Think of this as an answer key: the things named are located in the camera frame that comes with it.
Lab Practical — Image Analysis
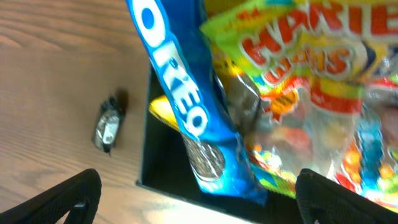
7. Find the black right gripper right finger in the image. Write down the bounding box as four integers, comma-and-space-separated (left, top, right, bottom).
295, 169, 397, 224

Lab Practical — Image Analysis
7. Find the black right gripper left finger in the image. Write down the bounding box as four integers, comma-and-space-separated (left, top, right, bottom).
1, 169, 102, 224

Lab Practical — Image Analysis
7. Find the small black candy bar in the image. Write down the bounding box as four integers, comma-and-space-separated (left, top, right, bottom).
91, 95, 125, 156

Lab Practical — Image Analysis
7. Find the dark green box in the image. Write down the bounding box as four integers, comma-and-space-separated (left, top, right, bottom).
136, 62, 304, 224

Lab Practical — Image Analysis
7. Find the green Haribo gummy bag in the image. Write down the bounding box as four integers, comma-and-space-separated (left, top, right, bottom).
200, 0, 397, 211

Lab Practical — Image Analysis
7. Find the yellow Hacks candy bag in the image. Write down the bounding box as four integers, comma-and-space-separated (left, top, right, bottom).
149, 95, 180, 131

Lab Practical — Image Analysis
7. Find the blue Oreo cookie pack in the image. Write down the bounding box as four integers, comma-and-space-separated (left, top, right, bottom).
127, 0, 268, 205

